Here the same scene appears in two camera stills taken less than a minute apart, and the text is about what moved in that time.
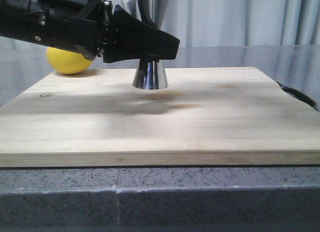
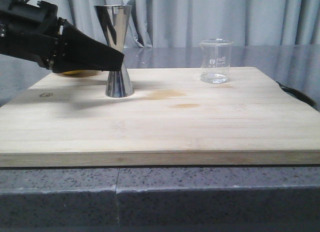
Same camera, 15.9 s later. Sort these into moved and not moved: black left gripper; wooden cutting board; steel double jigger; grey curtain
Moved: steel double jigger; black left gripper
Not moved: grey curtain; wooden cutting board
